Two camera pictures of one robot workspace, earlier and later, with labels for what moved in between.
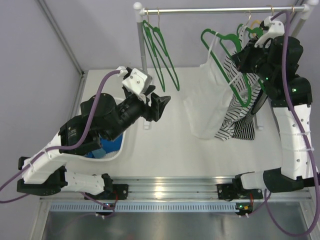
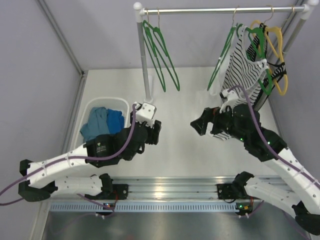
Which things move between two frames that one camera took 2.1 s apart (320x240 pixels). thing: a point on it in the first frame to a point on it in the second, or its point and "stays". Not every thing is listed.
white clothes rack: [308, 7] stays
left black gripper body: [151, 107] to [155, 132]
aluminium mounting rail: [154, 194] stays
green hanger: [245, 80] to [223, 53]
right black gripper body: [254, 60] to [224, 122]
